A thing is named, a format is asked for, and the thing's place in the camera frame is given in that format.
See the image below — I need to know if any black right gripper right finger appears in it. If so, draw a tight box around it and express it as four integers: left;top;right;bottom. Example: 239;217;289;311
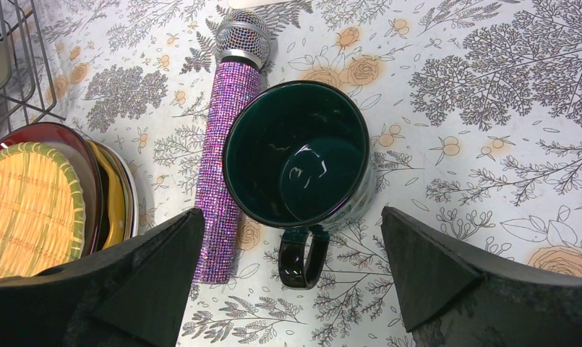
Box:
381;207;582;346

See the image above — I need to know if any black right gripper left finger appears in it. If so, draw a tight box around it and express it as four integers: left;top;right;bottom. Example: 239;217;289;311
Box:
0;209;205;346

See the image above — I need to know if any yellow scalloped plate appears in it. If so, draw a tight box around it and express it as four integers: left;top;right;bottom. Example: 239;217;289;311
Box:
87;140;127;249

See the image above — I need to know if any dark ribbed plate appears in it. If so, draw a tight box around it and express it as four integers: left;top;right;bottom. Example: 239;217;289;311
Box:
0;142;86;278

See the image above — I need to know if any white plate green red rim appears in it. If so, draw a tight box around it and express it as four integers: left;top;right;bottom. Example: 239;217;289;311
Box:
103;145;140;237

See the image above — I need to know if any brown rimmed beige plate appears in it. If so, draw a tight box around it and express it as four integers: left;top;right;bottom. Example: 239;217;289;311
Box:
0;122;104;257

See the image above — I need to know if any dark green mug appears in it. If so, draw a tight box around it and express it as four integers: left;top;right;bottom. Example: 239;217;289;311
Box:
222;80;377;289

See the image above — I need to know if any light green flower plate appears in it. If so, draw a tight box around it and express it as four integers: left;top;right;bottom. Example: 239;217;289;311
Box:
95;142;133;240

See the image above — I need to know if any floral tablecloth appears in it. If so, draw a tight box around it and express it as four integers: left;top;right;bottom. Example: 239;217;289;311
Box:
35;1;582;346

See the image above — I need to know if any purple glitter microphone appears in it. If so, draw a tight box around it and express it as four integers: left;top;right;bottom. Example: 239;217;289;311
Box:
192;9;273;285

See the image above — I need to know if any green white chessboard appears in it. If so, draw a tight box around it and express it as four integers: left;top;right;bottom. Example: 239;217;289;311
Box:
227;0;290;9

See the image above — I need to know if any black wire dish rack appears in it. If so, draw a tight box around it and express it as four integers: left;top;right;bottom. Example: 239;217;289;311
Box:
0;1;66;126

